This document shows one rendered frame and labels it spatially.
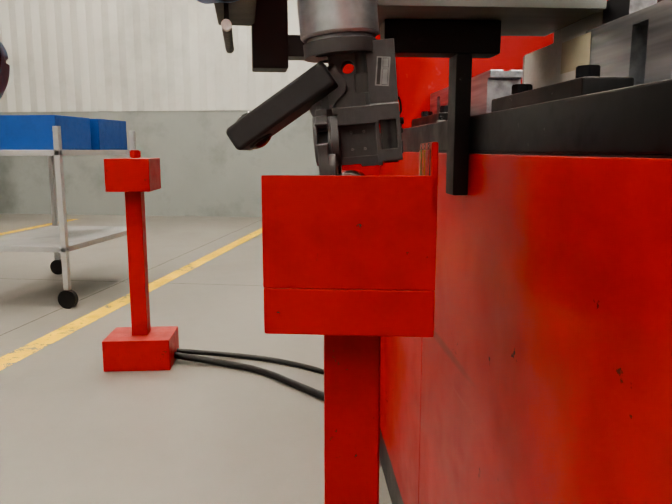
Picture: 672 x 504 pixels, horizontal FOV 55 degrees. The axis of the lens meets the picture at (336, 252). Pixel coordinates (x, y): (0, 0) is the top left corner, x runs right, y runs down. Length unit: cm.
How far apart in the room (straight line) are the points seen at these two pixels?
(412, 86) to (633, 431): 134
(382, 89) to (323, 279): 18
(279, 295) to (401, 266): 12
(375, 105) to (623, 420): 33
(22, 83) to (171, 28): 208
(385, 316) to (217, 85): 761
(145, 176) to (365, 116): 189
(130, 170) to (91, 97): 634
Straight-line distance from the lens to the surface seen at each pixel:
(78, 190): 889
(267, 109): 62
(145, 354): 256
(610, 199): 49
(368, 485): 75
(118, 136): 428
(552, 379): 60
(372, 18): 62
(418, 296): 60
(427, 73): 172
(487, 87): 120
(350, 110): 60
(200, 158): 820
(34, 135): 377
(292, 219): 59
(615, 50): 77
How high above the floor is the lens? 83
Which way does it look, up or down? 9 degrees down
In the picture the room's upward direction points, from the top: straight up
